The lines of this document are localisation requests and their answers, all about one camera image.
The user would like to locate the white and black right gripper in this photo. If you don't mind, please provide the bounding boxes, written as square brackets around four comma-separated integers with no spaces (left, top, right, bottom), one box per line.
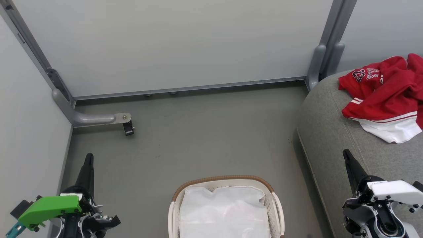
[342,149,423,213]

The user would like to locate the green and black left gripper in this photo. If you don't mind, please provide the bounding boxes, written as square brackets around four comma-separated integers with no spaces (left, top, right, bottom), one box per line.
[10,153,121,238]

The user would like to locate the red garment with white hem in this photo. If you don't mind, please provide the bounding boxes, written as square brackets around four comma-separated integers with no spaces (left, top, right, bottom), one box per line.
[341,54,423,144]

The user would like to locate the red number 23 basketball jersey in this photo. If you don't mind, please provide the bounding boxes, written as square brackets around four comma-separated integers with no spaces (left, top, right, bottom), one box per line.
[338,56,410,99]

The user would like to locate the white basket with brown rim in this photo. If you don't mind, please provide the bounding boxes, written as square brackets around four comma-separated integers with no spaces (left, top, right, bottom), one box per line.
[168,175,285,238]

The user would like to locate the white basket liner cloth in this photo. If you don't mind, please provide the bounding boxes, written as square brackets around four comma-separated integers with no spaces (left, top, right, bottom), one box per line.
[178,186,272,238]

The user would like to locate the grey fabric sofa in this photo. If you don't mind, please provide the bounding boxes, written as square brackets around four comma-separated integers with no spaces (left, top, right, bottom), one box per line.
[296,69,423,238]

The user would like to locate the grey metal partition support foot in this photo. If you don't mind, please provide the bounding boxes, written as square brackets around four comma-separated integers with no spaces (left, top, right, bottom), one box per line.
[52,89,132,128]

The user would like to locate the left arm cable teal connector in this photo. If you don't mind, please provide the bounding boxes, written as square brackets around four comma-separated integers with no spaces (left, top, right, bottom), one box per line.
[5,221,25,238]

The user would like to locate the grey partition joining post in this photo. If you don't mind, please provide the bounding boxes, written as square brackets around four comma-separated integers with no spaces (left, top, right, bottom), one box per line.
[305,0,358,91]

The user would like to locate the grey partition corner post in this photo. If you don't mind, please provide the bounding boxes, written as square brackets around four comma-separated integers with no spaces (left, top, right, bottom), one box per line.
[0,0,76,108]

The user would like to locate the grey partition base rail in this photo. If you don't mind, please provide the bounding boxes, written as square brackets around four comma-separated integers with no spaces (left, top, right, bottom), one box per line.
[73,77,306,100]

